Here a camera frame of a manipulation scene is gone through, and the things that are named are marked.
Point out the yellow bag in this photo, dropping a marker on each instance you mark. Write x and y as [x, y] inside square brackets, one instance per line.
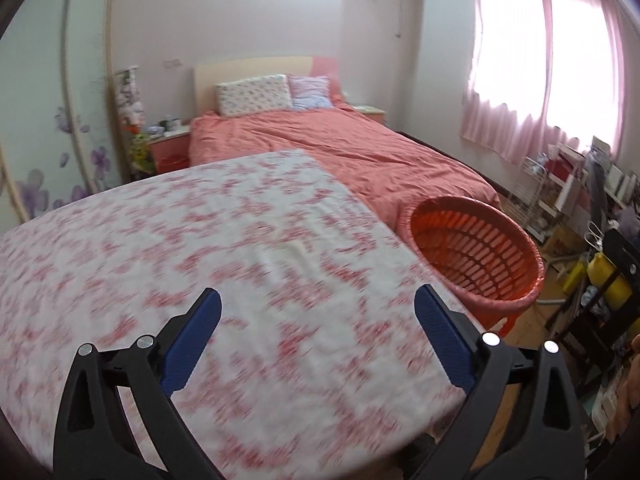
[610, 282]

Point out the cream pink headboard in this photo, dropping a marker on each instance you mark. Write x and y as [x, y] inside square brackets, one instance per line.
[250, 67]

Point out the grey mesh chair back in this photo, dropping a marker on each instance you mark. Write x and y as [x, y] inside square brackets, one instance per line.
[597, 190]

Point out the glass floral wardrobe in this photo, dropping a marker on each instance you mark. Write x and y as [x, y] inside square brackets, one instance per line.
[40, 85]

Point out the pink striped pillow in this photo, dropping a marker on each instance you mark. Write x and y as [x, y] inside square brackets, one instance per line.
[310, 94]

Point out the white mug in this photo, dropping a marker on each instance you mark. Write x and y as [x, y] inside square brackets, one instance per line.
[175, 123]

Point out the white floral pillow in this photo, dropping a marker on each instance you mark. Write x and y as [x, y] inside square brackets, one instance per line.
[252, 96]

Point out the plush toy holder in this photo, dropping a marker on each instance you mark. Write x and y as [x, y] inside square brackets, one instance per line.
[132, 110]

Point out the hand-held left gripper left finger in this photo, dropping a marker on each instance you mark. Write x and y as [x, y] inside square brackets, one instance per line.
[192, 340]

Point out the brown cardboard box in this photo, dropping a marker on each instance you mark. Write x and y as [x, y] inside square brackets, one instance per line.
[557, 240]

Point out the orange plastic basket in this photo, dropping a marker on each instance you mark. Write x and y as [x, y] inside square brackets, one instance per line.
[475, 255]

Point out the pink curtain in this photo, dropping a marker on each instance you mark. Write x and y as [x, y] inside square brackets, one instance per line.
[510, 125]

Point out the red white shelf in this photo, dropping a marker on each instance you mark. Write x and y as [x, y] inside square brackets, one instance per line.
[560, 180]

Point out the coral duvet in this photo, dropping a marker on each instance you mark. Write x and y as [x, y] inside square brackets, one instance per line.
[350, 150]

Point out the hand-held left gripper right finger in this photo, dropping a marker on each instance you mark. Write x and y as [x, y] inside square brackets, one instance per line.
[445, 335]

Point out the pink floral tablecloth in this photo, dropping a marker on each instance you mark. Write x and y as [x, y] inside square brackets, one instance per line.
[200, 235]

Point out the pink nightstand with mugs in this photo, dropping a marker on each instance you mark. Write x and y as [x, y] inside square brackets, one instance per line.
[170, 152]

